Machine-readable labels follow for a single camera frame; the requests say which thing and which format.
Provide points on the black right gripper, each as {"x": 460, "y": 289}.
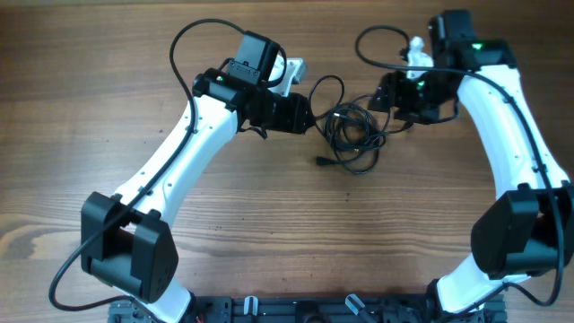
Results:
{"x": 390, "y": 90}

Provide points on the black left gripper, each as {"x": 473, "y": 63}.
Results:
{"x": 293, "y": 121}

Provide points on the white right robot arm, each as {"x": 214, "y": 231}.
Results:
{"x": 528, "y": 231}

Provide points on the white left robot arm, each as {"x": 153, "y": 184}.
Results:
{"x": 126, "y": 237}

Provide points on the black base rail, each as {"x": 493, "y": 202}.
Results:
{"x": 394, "y": 308}

